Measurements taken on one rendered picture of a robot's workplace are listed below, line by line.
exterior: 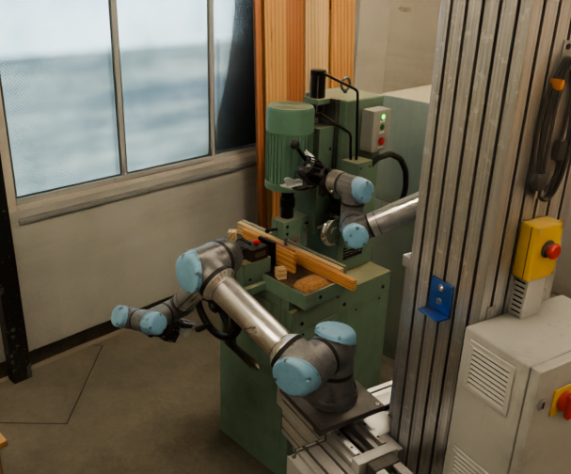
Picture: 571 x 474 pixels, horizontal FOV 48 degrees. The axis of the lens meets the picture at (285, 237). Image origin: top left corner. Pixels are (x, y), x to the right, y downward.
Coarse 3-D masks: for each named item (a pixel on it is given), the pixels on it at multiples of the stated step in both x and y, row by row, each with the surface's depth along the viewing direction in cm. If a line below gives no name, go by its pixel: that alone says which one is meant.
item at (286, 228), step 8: (296, 216) 252; (304, 216) 252; (272, 224) 250; (280, 224) 246; (288, 224) 247; (296, 224) 250; (272, 232) 251; (280, 232) 248; (288, 232) 248; (296, 232) 252
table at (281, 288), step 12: (264, 276) 243; (288, 276) 241; (300, 276) 241; (252, 288) 239; (264, 288) 243; (276, 288) 239; (288, 288) 234; (324, 288) 234; (336, 288) 239; (288, 300) 236; (300, 300) 230; (312, 300) 231; (324, 300) 236
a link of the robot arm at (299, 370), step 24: (192, 264) 179; (216, 264) 182; (192, 288) 182; (216, 288) 180; (240, 288) 180; (240, 312) 177; (264, 312) 177; (264, 336) 173; (288, 336) 172; (288, 360) 166; (312, 360) 168; (288, 384) 169; (312, 384) 166
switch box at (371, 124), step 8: (368, 112) 243; (376, 112) 241; (384, 112) 244; (368, 120) 244; (376, 120) 243; (368, 128) 245; (376, 128) 244; (384, 128) 247; (360, 136) 248; (368, 136) 246; (376, 136) 246; (384, 136) 249; (360, 144) 249; (368, 144) 246; (376, 144) 247; (384, 144) 250
